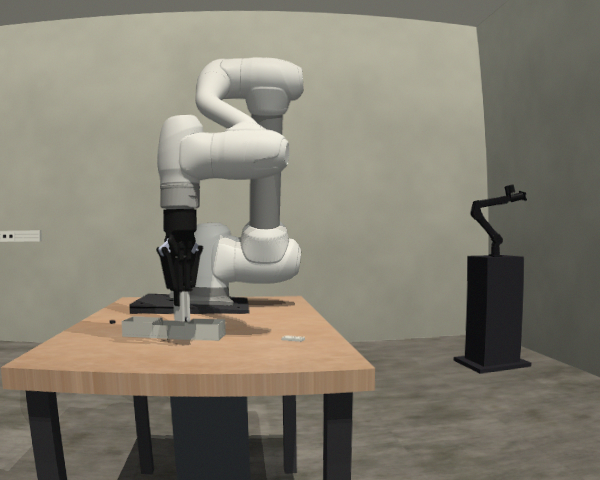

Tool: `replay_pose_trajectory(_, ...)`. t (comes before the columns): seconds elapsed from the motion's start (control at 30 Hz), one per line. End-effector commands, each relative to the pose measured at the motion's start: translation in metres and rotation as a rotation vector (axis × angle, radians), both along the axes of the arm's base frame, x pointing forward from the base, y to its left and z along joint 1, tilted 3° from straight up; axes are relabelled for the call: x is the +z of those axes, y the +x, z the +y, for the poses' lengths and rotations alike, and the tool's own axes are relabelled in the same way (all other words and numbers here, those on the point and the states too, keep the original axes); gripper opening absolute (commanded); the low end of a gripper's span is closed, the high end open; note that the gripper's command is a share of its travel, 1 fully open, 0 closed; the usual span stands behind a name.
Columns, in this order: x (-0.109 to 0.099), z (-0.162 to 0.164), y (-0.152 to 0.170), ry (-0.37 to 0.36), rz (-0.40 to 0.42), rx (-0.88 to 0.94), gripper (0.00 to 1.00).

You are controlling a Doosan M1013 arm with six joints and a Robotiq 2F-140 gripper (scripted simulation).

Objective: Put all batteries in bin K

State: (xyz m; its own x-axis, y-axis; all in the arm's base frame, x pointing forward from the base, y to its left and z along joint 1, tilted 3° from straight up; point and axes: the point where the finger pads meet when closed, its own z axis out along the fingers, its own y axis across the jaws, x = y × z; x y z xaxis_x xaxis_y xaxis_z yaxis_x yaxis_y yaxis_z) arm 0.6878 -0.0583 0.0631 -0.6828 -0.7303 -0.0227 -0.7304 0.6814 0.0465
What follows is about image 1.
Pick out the white domino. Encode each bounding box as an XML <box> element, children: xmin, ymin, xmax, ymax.
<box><xmin>281</xmin><ymin>336</ymin><xmax>305</xmax><ymax>342</ymax></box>

